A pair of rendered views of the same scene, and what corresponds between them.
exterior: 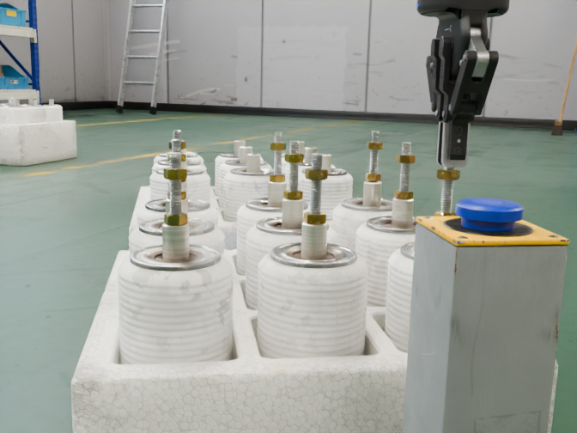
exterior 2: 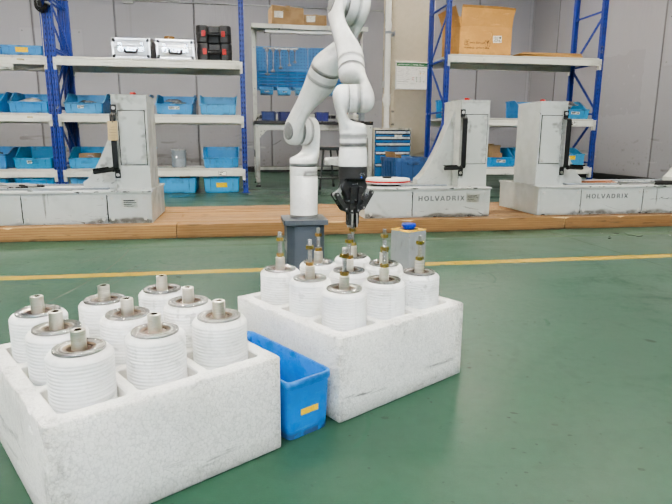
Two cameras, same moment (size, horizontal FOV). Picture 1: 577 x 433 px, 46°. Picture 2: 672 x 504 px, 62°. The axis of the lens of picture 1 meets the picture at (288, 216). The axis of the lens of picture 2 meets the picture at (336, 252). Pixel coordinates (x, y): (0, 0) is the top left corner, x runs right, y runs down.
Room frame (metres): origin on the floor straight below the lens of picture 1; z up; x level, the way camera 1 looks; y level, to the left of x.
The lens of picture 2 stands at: (1.39, 1.09, 0.56)
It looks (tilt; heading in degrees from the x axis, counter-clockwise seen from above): 12 degrees down; 239
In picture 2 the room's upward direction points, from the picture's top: straight up
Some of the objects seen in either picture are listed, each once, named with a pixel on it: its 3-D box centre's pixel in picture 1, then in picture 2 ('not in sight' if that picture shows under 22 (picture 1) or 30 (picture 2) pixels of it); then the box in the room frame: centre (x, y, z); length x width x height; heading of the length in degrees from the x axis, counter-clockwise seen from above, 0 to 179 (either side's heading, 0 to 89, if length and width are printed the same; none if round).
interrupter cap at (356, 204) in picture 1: (371, 205); (280, 268); (0.82, -0.10, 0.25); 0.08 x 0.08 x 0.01
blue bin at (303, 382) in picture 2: not in sight; (267, 380); (0.94, 0.08, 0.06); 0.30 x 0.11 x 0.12; 99
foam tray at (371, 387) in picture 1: (288, 372); (348, 334); (0.69, 0.00, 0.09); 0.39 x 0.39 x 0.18; 9
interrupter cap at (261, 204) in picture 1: (276, 205); (310, 278); (0.80, 0.01, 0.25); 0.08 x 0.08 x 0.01
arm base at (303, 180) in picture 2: not in sight; (303, 192); (0.51, -0.56, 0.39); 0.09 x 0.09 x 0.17; 68
